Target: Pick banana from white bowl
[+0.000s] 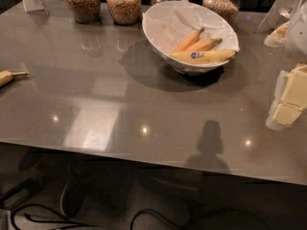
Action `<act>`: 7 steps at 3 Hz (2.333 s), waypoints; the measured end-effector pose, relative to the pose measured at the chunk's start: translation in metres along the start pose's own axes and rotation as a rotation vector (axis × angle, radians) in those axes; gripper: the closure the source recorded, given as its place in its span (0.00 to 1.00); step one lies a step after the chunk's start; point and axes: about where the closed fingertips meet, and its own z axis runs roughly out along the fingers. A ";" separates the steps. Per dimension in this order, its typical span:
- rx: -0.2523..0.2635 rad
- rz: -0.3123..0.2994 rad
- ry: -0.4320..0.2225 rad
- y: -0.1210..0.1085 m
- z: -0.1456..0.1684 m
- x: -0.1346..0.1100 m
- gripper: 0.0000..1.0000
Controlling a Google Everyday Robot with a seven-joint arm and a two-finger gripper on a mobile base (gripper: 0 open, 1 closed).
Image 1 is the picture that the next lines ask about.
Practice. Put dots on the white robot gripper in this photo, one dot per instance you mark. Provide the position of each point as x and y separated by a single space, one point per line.
297 35

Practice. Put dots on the banana with blue sticker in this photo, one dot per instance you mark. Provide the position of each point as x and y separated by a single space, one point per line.
204 56

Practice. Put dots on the middle banana in bowl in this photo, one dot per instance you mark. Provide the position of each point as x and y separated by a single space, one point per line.
204 44

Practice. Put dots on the banana in bowl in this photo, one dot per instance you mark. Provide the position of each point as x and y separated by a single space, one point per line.
204 44
189 40

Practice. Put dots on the white bowl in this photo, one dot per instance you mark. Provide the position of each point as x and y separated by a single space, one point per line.
188 68

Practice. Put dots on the back banana in bowl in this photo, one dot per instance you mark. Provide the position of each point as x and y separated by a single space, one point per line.
189 40

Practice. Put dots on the white paper bowl liner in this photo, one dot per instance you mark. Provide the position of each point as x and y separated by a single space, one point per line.
166 24

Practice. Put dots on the banana on table left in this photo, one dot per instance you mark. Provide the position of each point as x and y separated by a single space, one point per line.
7 76

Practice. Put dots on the white stand right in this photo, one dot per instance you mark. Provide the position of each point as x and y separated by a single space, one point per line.
280 10

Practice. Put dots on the grain-filled glass jar right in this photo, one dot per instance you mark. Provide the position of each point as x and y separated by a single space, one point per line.
227 9

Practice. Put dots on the grain-filled glass jar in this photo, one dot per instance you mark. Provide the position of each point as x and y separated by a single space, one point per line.
124 12
227 9
84 11

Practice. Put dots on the grain-filled glass jar far left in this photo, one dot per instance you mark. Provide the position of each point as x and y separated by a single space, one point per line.
84 11

